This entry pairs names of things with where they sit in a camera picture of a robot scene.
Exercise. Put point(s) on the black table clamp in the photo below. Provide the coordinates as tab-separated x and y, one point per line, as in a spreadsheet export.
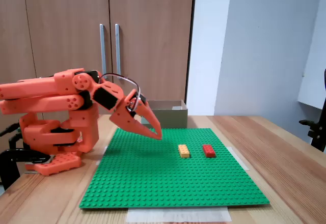
7	163

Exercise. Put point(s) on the red lego block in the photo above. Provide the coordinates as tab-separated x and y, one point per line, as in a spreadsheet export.
209	151

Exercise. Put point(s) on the wide masking tape strip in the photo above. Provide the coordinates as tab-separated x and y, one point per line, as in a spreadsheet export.
178	215

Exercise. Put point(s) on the yellow lego block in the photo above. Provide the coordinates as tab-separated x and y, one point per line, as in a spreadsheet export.
184	151

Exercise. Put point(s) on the wooden cabinet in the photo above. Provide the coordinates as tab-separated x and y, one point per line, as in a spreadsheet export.
63	30

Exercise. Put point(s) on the small masking tape strip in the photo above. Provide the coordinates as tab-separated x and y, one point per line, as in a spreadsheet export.
105	148

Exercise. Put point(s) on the green lego baseplate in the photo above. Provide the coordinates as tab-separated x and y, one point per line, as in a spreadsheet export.
165	178

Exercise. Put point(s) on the open cardboard box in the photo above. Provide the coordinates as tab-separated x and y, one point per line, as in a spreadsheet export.
173	118

